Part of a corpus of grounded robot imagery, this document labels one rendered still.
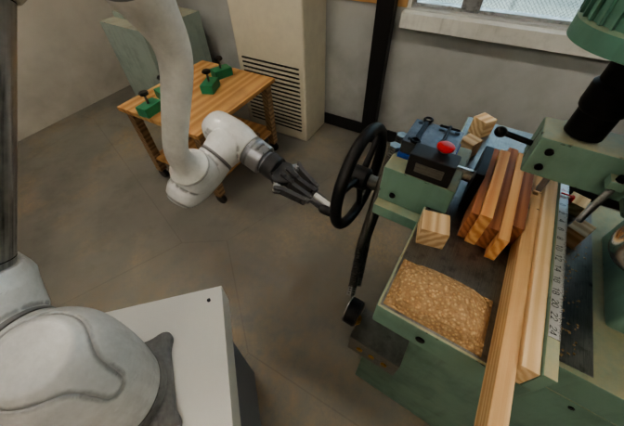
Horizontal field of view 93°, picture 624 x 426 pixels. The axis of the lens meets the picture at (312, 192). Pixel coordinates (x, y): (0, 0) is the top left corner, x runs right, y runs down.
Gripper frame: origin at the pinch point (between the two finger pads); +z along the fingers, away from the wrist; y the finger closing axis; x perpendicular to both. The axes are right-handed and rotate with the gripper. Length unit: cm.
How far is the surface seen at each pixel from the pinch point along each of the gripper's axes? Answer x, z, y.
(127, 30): 65, -170, 63
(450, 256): -28.0, 24.1, -12.5
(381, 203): -19.9, 10.7, -4.9
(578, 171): -44, 30, 2
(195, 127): 47, -74, 24
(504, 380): -35, 31, -29
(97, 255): 106, -82, -39
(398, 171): -28.8, 9.1, -3.5
